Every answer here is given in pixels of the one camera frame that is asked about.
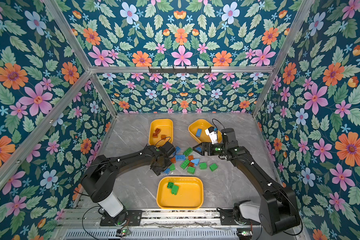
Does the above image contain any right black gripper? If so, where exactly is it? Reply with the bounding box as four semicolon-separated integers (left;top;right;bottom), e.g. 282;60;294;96
193;141;229;157

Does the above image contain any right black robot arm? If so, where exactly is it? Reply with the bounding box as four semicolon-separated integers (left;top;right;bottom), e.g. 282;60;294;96
193;128;303;236

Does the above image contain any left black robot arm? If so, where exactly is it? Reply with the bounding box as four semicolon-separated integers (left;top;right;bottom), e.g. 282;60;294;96
81;142;176;219

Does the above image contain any light blue slope brick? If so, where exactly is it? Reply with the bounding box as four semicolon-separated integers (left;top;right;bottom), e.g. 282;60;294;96
191;159;200;166

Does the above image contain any green long brick upper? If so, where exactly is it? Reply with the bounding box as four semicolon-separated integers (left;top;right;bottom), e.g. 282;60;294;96
183;148;193;157

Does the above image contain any green long brick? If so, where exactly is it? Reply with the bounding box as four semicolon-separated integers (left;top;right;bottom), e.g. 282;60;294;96
180;160;190;170
183;148;193;157

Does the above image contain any green cube brick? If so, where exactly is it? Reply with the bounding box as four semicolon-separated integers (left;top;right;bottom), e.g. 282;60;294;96
209;163;218;172
200;163;208;170

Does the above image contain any green cube brick far right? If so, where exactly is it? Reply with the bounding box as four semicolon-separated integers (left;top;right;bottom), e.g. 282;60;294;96
209;163;218;172

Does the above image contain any yellow bin back right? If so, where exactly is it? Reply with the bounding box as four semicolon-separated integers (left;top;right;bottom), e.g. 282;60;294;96
188;119;216;143

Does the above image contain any yellow bin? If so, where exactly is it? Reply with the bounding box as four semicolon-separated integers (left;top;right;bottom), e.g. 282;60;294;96
156;176;204;210
188;119;216;143
149;119;174;147

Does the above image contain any green long brick centre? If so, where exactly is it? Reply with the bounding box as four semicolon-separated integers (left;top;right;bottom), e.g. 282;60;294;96
180;160;190;170

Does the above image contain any yellow bin back left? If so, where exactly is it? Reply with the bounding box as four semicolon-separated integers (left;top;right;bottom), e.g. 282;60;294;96
149;119;174;147

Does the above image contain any yellow bin front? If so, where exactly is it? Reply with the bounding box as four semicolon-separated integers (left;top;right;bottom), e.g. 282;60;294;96
156;176;204;210

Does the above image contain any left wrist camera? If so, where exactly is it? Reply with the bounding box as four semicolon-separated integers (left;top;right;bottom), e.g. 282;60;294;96
159;142;176;156

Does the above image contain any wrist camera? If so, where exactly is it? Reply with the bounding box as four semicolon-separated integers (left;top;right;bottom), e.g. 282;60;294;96
159;142;176;156
205;126;219;144

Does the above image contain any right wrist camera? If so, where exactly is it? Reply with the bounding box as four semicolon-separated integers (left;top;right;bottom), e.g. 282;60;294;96
205;126;219;144

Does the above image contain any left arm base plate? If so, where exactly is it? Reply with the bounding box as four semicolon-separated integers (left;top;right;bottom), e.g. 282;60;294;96
100;209;143;227

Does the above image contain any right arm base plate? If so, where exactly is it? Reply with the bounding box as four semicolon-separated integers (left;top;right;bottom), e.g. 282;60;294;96
217;208;261;226

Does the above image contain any black hook rail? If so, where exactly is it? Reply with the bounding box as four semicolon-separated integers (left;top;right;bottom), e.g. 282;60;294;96
148;67;212;74

